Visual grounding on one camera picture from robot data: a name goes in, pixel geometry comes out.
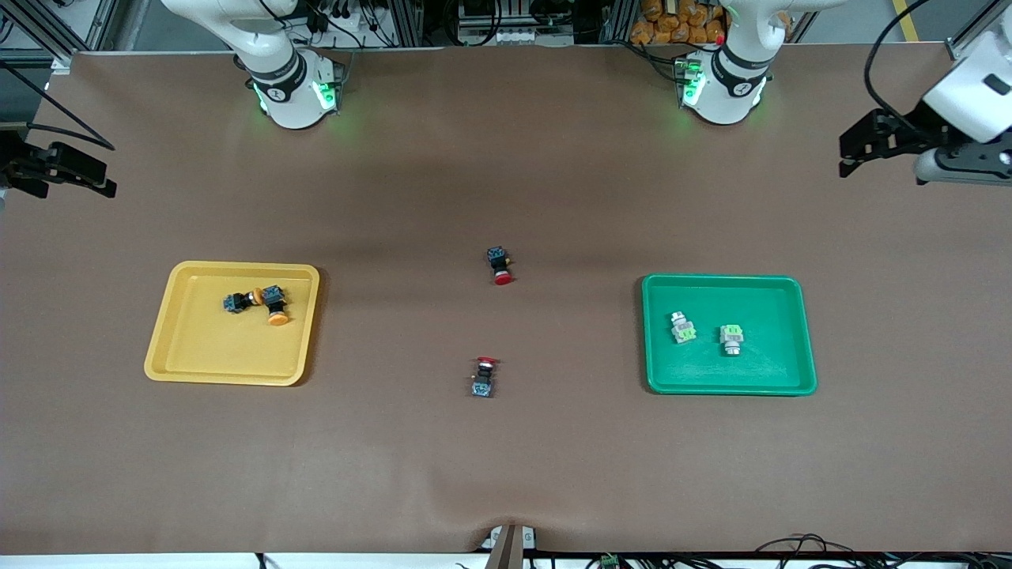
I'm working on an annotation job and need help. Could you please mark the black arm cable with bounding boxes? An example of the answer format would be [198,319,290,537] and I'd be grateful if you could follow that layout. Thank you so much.
[0,59,116,151]
[863,0,934,119]

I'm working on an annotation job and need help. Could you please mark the yellow plastic tray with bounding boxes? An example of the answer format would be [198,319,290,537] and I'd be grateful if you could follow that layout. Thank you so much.
[144,261,321,386]

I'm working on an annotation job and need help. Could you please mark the green plastic tray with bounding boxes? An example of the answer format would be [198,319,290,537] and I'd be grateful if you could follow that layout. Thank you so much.
[641,273,818,396]

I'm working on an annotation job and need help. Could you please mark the aluminium frame profile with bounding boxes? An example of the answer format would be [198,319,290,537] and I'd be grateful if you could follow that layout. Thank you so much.
[20,0,108,76]
[945,0,1012,61]

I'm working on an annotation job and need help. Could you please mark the white power strip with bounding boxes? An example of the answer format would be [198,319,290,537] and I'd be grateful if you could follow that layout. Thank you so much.
[459,28,554,46]

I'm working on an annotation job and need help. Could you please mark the brown table mat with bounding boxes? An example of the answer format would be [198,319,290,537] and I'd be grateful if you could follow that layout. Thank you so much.
[0,43,1012,554]

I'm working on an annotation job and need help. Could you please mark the orange packaged goods pile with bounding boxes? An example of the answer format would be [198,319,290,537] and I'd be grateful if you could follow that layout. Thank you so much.
[630,0,727,45]

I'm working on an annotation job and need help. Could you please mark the tangled black cables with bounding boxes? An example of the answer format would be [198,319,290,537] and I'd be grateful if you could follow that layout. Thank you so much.
[747,533,1012,569]

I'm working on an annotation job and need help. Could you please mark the metal table clamp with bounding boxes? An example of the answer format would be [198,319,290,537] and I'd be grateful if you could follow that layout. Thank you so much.
[478,523,538,569]

